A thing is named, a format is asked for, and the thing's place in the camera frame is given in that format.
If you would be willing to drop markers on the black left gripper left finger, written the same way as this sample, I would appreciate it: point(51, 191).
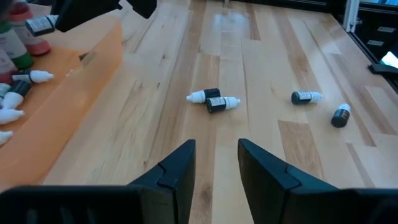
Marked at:
point(174, 186)

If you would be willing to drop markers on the large green food coloring bottle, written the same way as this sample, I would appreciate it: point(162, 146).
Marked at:
point(14, 46)

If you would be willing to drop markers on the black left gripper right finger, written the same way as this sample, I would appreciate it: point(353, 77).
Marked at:
point(270, 186)

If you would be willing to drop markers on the small brown-label food coloring bottle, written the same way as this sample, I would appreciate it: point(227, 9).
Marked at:
point(339, 118)

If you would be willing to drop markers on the black panel with grey labels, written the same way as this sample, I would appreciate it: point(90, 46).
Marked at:
point(379, 21)

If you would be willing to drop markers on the large pink food coloring bottle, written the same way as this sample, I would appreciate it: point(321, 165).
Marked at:
point(4, 67)
point(34, 46)

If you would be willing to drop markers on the white post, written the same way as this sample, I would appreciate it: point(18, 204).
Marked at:
point(351, 15)

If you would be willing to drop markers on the orange mat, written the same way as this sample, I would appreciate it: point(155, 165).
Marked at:
point(62, 118)

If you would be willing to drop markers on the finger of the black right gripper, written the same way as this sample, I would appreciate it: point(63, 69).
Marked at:
point(84, 14)

